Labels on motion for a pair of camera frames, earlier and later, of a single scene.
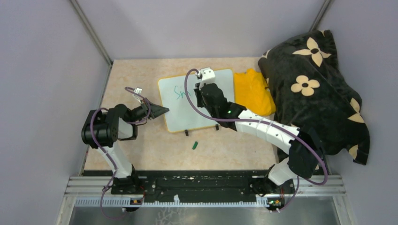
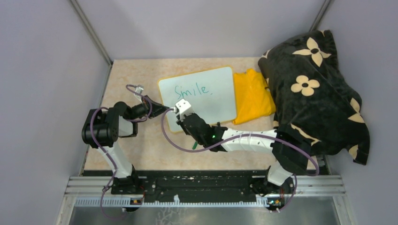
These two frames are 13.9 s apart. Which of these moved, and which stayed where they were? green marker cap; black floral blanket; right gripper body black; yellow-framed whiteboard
Moved: right gripper body black
Stayed: green marker cap; black floral blanket; yellow-framed whiteboard
